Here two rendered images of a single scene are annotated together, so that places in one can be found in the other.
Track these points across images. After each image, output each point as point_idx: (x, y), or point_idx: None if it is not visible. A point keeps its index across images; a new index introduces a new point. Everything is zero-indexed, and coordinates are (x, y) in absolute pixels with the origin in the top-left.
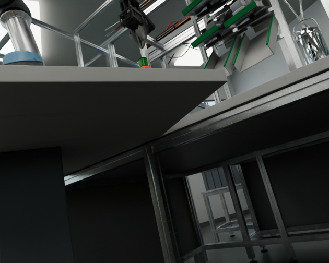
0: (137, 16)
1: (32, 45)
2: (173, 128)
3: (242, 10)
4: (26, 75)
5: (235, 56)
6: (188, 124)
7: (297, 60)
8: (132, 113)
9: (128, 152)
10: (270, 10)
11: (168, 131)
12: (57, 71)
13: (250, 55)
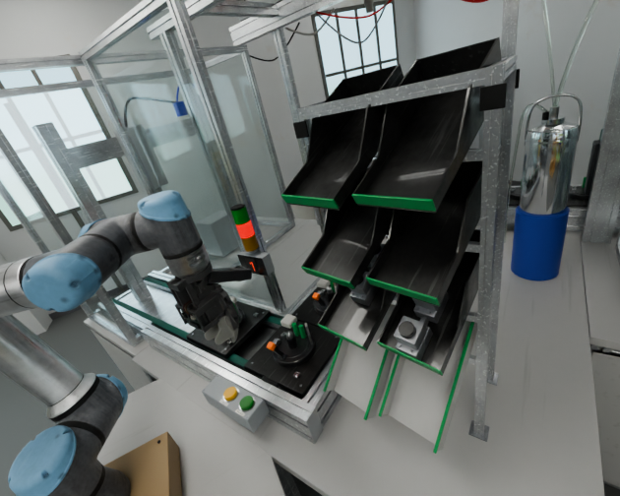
0: (213, 312)
1: (34, 368)
2: (289, 471)
3: (413, 360)
4: None
5: (387, 389)
6: (308, 485)
7: (480, 400)
8: None
9: None
10: (471, 319)
11: (283, 467)
12: None
13: (412, 379)
